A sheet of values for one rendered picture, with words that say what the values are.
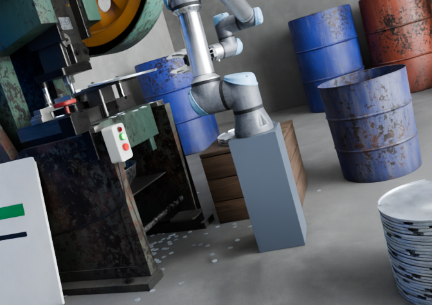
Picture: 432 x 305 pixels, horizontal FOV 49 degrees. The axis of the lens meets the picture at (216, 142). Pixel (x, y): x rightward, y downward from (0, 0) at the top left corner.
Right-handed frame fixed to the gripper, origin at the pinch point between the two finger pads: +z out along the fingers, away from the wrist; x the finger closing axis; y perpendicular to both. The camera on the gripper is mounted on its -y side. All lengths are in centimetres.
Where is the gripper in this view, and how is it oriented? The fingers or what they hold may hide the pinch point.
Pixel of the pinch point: (170, 65)
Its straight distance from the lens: 207.3
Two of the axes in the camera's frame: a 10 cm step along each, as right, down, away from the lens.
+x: 2.7, 9.5, 1.7
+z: -8.4, 3.2, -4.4
